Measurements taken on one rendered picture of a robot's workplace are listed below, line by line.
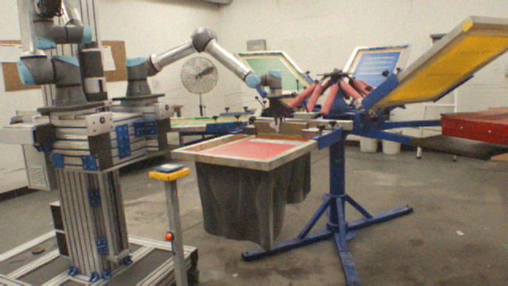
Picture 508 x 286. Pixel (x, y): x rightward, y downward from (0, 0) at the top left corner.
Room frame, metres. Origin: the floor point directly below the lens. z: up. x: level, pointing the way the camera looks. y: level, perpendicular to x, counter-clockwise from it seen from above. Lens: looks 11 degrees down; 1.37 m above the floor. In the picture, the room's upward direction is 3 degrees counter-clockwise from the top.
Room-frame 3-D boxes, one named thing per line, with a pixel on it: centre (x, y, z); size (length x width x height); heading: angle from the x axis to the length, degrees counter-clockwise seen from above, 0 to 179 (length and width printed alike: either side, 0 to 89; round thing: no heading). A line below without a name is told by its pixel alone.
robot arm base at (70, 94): (1.74, 0.87, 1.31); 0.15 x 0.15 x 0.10
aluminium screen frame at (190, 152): (1.98, -0.04, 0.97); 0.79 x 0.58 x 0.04; 145
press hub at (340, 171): (2.84, -0.65, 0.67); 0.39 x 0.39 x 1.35
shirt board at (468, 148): (2.23, -0.93, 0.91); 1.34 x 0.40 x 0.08; 25
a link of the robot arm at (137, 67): (2.20, 0.66, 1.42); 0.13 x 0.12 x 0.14; 168
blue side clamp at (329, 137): (2.01, -0.41, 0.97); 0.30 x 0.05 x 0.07; 145
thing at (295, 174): (1.81, -0.18, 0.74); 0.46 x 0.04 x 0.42; 145
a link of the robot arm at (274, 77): (2.15, -0.14, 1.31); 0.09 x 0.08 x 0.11; 78
